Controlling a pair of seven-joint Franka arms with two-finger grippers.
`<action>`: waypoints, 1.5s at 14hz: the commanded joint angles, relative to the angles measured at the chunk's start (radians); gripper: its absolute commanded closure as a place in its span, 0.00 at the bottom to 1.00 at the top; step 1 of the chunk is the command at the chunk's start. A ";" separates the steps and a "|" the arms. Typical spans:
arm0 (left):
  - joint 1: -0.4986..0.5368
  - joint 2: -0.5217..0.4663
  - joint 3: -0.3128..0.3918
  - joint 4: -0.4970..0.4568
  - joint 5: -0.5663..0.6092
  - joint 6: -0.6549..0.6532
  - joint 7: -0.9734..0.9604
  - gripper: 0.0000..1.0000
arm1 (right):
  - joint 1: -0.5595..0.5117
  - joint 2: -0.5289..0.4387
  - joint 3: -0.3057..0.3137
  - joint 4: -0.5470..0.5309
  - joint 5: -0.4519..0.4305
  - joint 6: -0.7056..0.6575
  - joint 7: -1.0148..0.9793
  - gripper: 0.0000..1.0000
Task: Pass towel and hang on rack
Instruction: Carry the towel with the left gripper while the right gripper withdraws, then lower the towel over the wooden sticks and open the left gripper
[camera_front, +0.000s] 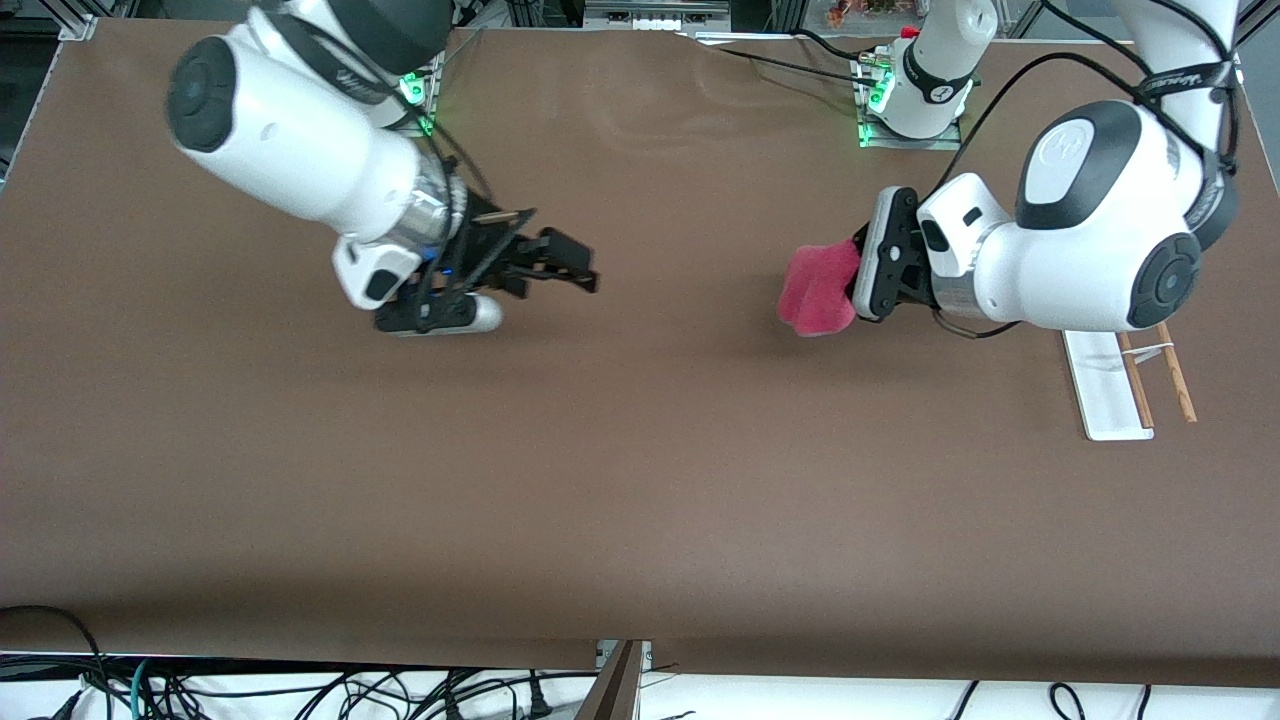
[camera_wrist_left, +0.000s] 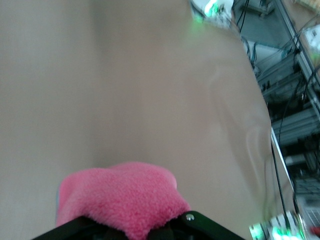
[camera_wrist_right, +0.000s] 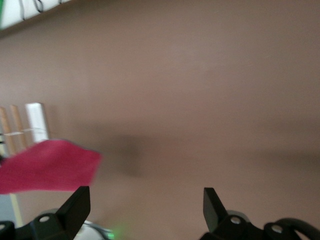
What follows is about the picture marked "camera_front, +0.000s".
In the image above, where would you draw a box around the brown table cover sheet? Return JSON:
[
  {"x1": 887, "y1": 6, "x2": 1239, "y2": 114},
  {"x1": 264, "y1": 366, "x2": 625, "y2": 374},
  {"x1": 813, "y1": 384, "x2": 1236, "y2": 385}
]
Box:
[{"x1": 0, "y1": 15, "x2": 1280, "y2": 691}]

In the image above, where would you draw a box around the thick black looped cable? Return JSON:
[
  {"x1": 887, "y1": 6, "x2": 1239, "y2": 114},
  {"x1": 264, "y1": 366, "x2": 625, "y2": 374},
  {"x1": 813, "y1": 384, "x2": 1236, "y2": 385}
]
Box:
[{"x1": 0, "y1": 604, "x2": 113, "y2": 720}]

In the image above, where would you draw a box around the grey metal box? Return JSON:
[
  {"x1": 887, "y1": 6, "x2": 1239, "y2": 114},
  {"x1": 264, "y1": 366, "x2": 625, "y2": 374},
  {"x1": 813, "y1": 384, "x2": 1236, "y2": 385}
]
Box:
[{"x1": 583, "y1": 0, "x2": 733, "y2": 31}]

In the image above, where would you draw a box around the white rectangular tray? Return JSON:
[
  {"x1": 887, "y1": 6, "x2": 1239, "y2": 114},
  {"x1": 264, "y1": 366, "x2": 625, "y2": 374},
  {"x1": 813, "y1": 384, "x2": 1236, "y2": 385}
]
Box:
[{"x1": 1062, "y1": 322, "x2": 1198, "y2": 442}]

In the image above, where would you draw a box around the short black base cable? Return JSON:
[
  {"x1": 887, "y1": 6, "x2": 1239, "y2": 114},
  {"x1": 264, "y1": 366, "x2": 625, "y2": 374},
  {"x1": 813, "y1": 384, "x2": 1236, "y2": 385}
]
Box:
[{"x1": 790, "y1": 28, "x2": 886, "y2": 71}]

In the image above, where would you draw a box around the long black base cable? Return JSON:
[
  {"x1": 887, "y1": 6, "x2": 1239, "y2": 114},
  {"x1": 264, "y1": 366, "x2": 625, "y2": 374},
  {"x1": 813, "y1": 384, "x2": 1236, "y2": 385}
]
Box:
[{"x1": 676, "y1": 33, "x2": 873, "y2": 86}]

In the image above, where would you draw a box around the orange colourful item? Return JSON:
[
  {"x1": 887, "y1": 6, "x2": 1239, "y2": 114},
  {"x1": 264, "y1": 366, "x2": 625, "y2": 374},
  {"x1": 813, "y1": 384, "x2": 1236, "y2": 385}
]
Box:
[{"x1": 825, "y1": 0, "x2": 926, "y2": 27}]

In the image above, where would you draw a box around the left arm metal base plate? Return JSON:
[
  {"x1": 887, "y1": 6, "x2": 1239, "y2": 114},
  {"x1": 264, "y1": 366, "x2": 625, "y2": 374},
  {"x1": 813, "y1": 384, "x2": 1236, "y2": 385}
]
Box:
[{"x1": 855, "y1": 55, "x2": 964, "y2": 152}]

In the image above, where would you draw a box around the tangled black cable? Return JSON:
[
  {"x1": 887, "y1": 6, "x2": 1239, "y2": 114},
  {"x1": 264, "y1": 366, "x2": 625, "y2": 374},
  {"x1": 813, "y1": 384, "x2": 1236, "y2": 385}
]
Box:
[{"x1": 150, "y1": 668, "x2": 601, "y2": 720}]

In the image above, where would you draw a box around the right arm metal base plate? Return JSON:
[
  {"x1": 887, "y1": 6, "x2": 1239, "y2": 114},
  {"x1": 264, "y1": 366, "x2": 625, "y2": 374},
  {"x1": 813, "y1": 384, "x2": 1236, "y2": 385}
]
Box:
[{"x1": 400, "y1": 55, "x2": 446, "y2": 138}]

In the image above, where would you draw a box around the pink towel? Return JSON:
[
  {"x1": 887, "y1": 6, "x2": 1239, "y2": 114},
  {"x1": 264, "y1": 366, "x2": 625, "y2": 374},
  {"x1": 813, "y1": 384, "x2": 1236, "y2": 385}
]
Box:
[{"x1": 777, "y1": 238, "x2": 863, "y2": 339}]

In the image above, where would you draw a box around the silver metal bracket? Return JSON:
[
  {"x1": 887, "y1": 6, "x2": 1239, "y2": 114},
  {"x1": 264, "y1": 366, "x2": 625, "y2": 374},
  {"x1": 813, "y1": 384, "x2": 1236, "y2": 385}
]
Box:
[{"x1": 597, "y1": 640, "x2": 653, "y2": 673}]

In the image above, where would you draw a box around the black plug cable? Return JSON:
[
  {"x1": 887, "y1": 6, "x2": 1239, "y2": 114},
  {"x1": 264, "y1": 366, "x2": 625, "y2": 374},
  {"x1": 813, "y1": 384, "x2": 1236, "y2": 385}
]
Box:
[{"x1": 505, "y1": 672, "x2": 556, "y2": 720}]

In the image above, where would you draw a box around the brown table leg beam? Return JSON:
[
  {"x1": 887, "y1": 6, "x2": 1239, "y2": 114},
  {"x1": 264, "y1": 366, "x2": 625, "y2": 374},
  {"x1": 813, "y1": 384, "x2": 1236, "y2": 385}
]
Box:
[{"x1": 575, "y1": 640, "x2": 646, "y2": 720}]

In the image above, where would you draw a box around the silver aluminium frame profile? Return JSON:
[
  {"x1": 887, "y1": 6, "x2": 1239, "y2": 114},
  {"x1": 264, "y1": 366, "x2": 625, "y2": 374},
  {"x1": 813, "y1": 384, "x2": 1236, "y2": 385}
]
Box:
[{"x1": 58, "y1": 0, "x2": 141, "y2": 43}]

